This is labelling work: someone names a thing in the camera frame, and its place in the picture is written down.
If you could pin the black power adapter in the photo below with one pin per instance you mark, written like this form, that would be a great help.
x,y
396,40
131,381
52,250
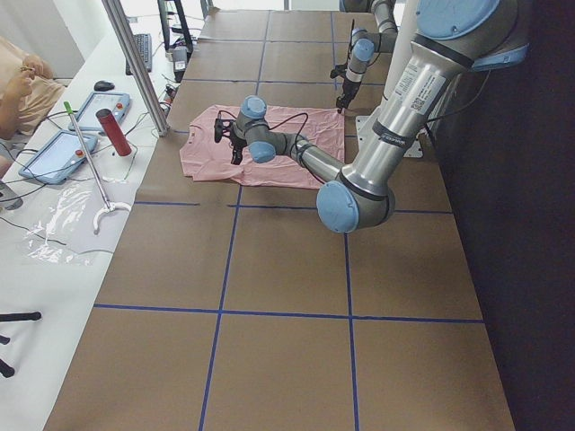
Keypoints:
x,y
179,62

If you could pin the black keyboard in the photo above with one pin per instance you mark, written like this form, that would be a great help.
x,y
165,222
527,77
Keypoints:
x,y
143,43

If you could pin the near blue teach pendant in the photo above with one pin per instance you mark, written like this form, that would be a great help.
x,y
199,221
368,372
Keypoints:
x,y
56,160

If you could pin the clear plastic bag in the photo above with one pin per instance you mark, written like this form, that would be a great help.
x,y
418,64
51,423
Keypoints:
x,y
50,218

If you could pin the seated person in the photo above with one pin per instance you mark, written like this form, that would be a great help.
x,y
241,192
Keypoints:
x,y
29,91

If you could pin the reacher grabber stick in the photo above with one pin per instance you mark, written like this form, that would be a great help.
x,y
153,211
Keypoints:
x,y
108,206

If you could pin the black monitor stand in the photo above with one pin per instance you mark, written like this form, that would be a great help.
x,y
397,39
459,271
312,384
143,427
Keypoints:
x,y
183,31

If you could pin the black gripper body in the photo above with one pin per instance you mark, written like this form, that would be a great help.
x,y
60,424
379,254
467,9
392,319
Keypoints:
x,y
346,89
237,145

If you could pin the aluminium frame post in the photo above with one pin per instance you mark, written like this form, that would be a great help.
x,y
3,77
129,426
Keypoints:
x,y
137,66

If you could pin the red cylinder tube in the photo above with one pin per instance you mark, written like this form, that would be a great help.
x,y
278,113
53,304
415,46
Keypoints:
x,y
112,130

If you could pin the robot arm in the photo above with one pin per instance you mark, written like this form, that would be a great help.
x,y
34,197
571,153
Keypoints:
x,y
434,42
363,45

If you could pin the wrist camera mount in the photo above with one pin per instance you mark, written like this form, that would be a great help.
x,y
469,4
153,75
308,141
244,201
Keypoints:
x,y
223,127
338,71

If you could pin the pink Snoopy t-shirt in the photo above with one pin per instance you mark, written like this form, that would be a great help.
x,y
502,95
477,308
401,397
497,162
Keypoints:
x,y
202,158

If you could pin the black computer mouse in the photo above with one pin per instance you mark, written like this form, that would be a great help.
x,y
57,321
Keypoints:
x,y
103,86

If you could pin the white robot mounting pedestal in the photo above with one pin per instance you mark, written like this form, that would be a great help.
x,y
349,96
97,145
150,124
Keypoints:
x,y
395,118

